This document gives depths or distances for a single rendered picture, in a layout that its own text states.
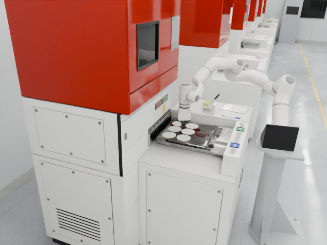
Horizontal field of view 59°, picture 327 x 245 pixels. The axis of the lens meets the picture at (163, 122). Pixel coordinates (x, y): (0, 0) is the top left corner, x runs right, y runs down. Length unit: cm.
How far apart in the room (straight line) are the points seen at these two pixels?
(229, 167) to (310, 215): 145
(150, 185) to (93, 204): 39
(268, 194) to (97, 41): 168
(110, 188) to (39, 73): 80
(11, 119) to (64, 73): 145
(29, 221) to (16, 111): 102
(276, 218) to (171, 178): 112
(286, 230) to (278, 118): 101
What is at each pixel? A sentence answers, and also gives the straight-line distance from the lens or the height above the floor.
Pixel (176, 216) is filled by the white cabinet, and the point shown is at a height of 45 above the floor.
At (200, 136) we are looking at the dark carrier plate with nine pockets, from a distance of 206.
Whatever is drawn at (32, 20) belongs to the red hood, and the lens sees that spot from 176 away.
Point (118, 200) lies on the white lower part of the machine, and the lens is 188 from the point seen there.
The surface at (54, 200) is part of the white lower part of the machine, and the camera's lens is 224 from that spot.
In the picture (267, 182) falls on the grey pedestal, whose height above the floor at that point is 53.
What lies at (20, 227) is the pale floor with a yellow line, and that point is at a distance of 283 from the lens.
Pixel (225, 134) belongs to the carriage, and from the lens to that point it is 217.
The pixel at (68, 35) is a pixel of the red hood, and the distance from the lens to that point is 162.
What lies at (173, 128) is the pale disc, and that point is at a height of 90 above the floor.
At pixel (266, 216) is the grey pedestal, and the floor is 22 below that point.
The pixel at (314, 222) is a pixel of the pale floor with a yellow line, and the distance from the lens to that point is 301.
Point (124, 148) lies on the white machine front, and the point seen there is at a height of 100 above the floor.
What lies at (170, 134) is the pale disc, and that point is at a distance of 206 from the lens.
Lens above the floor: 182
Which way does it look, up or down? 24 degrees down
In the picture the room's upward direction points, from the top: 2 degrees clockwise
